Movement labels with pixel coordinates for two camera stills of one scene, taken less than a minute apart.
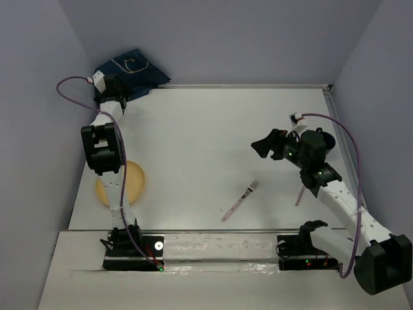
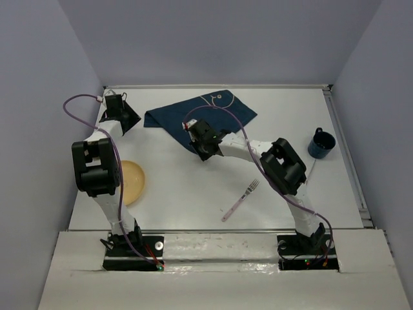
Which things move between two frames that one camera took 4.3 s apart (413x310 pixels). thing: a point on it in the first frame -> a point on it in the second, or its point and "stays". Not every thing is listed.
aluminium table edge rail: x=328 y=88 stays
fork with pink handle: x=250 y=188 stays
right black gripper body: x=286 y=148 -> x=199 y=146
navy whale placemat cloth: x=139 y=75 -> x=221 y=108
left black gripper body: x=126 y=92 -> x=121 y=113
